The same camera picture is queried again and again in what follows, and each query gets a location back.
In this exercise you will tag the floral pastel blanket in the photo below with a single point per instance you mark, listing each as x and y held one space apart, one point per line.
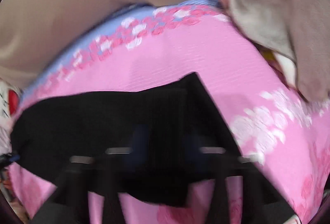
296 29

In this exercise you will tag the pink rose bedsheet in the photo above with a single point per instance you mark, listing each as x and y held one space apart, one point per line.
147 47

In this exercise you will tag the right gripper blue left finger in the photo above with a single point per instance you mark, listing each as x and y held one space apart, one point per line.
69 203

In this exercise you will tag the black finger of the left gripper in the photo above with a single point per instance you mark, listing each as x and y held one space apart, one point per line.
9 158

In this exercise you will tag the black pants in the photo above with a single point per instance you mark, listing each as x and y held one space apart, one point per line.
164 127

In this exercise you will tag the cat face pillow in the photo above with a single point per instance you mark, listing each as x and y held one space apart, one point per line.
10 98

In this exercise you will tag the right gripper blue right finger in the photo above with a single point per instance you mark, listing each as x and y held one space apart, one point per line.
228 188

